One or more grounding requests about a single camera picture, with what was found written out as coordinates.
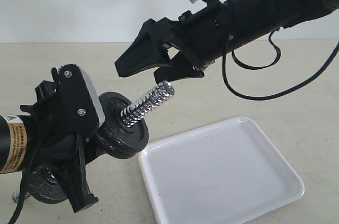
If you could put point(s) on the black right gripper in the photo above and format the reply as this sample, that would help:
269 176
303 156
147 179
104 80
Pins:
199 39

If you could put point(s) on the white rectangular tray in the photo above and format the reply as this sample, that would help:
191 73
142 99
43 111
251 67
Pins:
225 172

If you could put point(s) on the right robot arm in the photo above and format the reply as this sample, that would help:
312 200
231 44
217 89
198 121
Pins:
253 19

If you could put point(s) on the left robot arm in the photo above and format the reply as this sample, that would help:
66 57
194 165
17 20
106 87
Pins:
51 142

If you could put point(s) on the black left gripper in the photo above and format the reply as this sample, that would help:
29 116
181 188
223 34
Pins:
52 116

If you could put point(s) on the chrome threaded dumbbell bar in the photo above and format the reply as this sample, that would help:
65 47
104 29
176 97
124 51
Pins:
137 110

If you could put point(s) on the black weight plate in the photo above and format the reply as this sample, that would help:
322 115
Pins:
44 187
113 103

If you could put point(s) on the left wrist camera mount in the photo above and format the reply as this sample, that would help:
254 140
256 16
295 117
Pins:
89 112

